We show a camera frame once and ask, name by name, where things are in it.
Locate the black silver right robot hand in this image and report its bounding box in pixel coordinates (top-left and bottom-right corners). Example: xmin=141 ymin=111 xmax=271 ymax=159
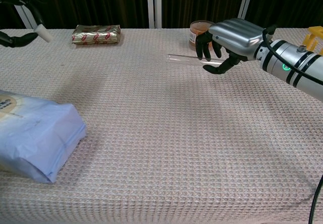
xmin=195 ymin=18 xmax=265 ymax=75

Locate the small white stopper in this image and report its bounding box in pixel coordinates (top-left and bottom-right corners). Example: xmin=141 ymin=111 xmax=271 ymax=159
xmin=33 ymin=24 xmax=54 ymax=43

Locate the clear glass tube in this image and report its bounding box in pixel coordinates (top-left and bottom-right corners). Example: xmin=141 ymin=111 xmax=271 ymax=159
xmin=167 ymin=53 xmax=243 ymax=68

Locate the yellow object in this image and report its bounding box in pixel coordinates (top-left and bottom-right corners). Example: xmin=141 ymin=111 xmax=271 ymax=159
xmin=303 ymin=25 xmax=323 ymax=56

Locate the clear jar of rubber bands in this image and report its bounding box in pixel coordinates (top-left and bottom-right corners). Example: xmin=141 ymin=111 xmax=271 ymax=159
xmin=188 ymin=20 xmax=216 ymax=52

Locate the gold foil snack packet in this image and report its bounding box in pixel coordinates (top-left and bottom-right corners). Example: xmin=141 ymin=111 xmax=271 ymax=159
xmin=71 ymin=24 xmax=122 ymax=45

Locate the beige waffle-weave tablecloth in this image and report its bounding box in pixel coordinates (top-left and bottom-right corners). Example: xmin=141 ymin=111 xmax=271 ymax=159
xmin=0 ymin=28 xmax=323 ymax=224

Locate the blue tissue pack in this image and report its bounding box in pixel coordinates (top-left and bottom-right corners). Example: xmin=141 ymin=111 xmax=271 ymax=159
xmin=0 ymin=90 xmax=87 ymax=184

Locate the white partition frame post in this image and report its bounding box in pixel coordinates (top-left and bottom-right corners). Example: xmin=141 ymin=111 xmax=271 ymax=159
xmin=14 ymin=4 xmax=39 ymax=29
xmin=237 ymin=0 xmax=256 ymax=20
xmin=146 ymin=0 xmax=163 ymax=29

